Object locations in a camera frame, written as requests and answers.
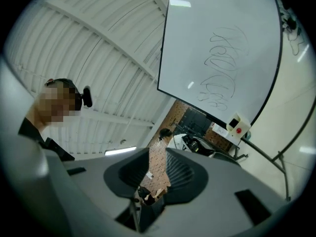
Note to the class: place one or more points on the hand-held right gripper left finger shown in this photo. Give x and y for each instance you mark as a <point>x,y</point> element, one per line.
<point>116,176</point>

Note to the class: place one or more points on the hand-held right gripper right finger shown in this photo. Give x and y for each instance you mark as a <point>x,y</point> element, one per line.
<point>187,179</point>

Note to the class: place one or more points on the black whiteboard eraser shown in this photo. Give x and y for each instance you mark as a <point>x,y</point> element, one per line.
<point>232,123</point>

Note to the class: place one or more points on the yellow whiteboard eraser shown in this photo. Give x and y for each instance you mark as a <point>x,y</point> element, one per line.
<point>243,126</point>

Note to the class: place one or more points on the white whiteboard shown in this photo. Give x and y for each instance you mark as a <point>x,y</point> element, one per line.
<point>209,13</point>

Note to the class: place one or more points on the black monitor screen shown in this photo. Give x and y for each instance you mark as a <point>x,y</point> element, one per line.
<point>195,118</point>

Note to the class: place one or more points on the red round magnet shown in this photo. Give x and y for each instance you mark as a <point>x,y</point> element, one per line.
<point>238,130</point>

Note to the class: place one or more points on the person's head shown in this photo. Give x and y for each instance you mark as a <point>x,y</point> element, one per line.
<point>54,105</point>

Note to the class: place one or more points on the person's black shirt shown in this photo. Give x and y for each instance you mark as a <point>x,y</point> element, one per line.
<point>29,132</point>

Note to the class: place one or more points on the black head-mounted camera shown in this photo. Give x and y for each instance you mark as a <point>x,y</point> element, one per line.
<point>87,97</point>

